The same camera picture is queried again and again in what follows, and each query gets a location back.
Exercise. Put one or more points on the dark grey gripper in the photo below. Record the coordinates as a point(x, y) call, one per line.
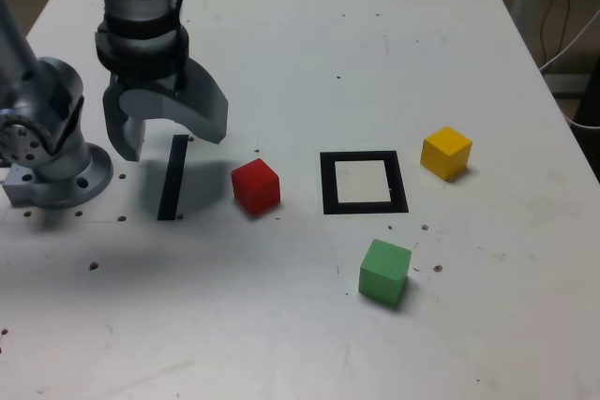
point(145, 84)

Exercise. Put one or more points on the red cube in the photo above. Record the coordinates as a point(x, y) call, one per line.
point(255, 187)

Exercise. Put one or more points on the green cube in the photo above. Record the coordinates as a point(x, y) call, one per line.
point(382, 273)

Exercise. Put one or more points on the yellow cube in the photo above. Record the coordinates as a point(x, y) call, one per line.
point(445, 154)

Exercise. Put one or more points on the black tape square outline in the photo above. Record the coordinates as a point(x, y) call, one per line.
point(328, 184)

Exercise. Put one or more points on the black tape strip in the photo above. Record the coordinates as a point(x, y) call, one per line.
point(172, 175)

